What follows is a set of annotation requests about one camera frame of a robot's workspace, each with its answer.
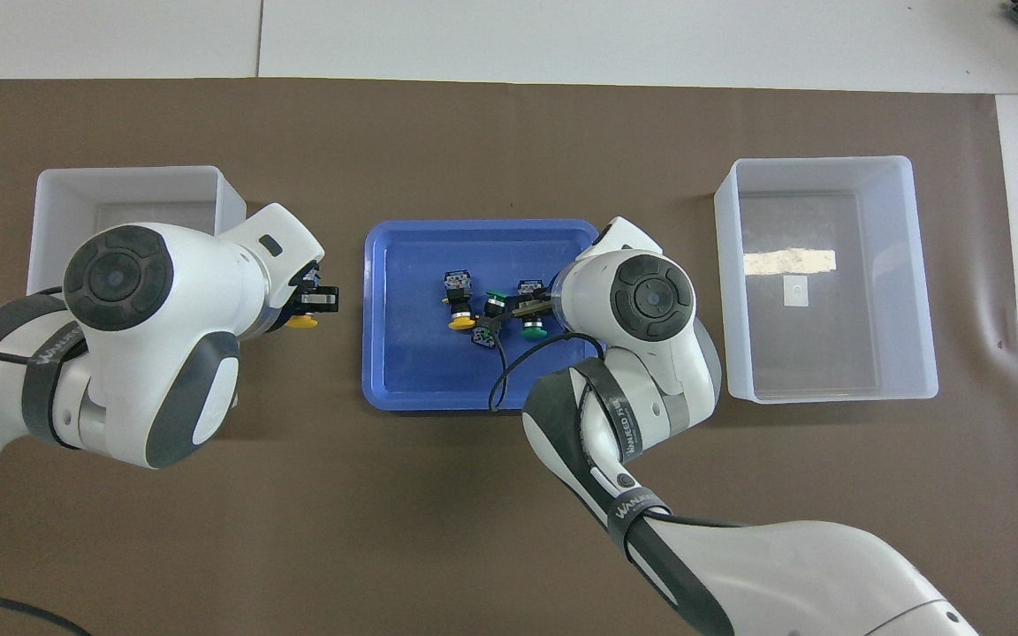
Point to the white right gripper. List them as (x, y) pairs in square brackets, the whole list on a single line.
[(624, 237)]

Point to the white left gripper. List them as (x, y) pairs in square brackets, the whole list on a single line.
[(275, 238)]

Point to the green mushroom push button switch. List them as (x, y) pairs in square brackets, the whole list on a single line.
[(496, 300), (533, 331)]

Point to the yellow mushroom push button switch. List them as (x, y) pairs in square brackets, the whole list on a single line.
[(301, 322), (459, 300)]

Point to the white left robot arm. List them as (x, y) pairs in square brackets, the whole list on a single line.
[(173, 291)]

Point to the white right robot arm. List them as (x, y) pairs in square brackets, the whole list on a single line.
[(783, 574)]

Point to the blue plastic tray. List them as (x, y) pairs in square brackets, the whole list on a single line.
[(421, 371)]

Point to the translucent white plastic box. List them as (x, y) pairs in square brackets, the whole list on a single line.
[(147, 190), (827, 353)]

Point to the brown paper table mat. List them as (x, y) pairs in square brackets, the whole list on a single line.
[(438, 530)]

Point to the small white sticker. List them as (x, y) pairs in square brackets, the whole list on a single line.
[(796, 291)]

